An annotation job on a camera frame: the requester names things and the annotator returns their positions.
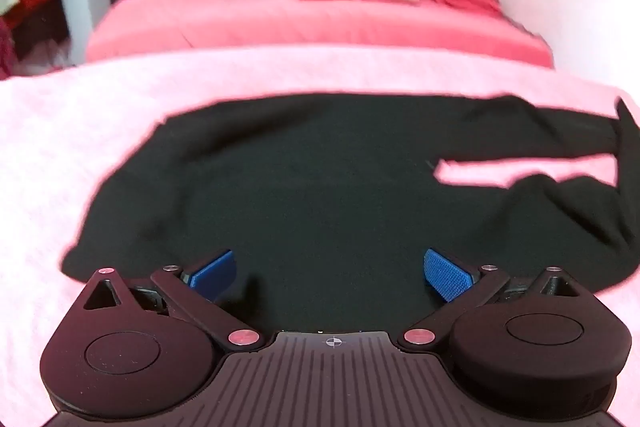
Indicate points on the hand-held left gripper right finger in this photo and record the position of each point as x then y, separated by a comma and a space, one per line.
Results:
445, 274

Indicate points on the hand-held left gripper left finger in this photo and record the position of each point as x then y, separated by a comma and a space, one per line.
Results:
215, 274

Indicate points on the black pants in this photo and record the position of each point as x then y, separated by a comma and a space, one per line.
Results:
320, 207

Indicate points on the pink fleece blanket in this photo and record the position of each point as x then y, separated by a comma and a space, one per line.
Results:
50, 157

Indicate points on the red covered bed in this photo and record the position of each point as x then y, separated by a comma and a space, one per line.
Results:
300, 22

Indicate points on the dark hanging garment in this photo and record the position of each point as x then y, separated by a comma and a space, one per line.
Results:
50, 29

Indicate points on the maroon hanging garment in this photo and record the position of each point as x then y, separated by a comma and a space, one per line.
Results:
4, 49

